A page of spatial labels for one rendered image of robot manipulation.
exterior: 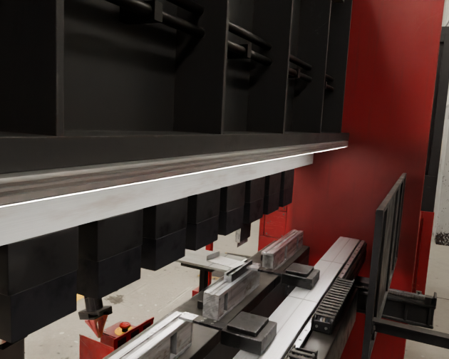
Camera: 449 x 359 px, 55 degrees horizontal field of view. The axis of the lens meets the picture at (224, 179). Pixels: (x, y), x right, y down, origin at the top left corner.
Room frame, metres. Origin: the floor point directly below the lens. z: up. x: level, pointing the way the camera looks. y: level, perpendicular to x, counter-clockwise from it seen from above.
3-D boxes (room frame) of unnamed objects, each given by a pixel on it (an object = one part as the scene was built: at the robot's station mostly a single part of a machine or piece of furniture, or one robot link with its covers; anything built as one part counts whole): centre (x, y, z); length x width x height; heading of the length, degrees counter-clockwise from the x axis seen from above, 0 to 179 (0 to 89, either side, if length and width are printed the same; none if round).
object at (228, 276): (1.59, -0.07, 0.98); 0.20 x 0.03 x 0.03; 155
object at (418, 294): (1.86, -0.62, 0.81); 0.64 x 0.08 x 0.14; 65
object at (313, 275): (1.53, -0.23, 1.01); 0.26 x 0.12 x 0.05; 65
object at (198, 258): (1.67, 0.05, 1.00); 0.26 x 0.18 x 0.01; 65
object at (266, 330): (1.09, -0.02, 1.01); 0.26 x 0.12 x 0.05; 65
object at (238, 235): (1.61, -0.08, 1.13); 0.10 x 0.02 x 0.10; 155
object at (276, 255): (2.11, -0.32, 0.92); 0.50 x 0.06 x 0.10; 155
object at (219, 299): (1.56, -0.06, 0.92); 0.39 x 0.06 x 0.10; 155
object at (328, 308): (1.25, -0.36, 1.02); 0.37 x 0.06 x 0.04; 155
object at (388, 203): (1.61, -0.64, 1.12); 1.13 x 0.02 x 0.44; 155
